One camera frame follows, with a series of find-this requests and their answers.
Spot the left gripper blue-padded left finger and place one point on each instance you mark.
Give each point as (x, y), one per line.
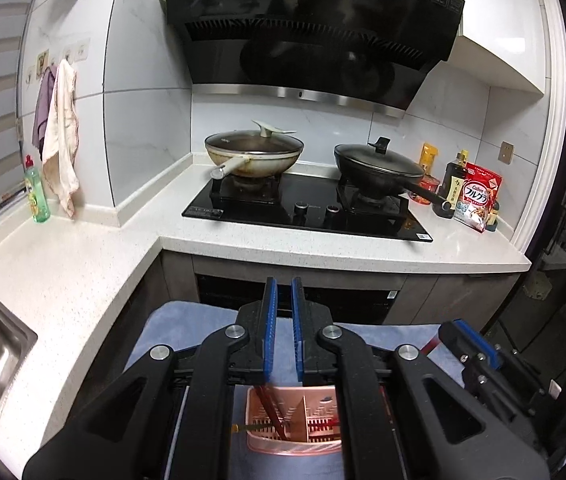
(169, 414)

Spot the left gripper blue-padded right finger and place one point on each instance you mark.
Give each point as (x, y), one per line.
(402, 416)

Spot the bright red chopstick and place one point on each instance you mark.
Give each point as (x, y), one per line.
(318, 425)
(267, 402)

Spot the green chopstick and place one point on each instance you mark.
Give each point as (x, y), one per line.
(236, 428)

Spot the maroon chopstick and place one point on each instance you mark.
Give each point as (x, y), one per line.
(432, 345)

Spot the pink perforated utensil holder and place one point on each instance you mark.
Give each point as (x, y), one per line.
(296, 406)

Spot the small dark jar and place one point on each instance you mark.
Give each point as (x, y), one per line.
(492, 220)

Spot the red cereal bag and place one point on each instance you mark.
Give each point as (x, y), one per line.
(477, 197)

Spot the dark soy sauce bottle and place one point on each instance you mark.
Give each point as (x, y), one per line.
(450, 187)

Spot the black gas stove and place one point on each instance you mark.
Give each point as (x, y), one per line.
(295, 201)

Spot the yellow seasoning packet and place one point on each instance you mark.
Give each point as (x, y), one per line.
(427, 158)

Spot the black wok with lid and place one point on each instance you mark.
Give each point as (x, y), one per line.
(379, 172)

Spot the green dish soap bottle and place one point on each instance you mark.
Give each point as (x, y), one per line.
(35, 191)

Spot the beige wok with glass lid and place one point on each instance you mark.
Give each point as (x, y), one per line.
(253, 154)

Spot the cream hanging towel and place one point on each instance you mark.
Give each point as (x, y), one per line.
(61, 138)

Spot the purple hanging cloth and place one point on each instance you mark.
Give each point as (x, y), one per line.
(42, 108)

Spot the black range hood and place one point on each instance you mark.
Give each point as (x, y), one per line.
(370, 54)

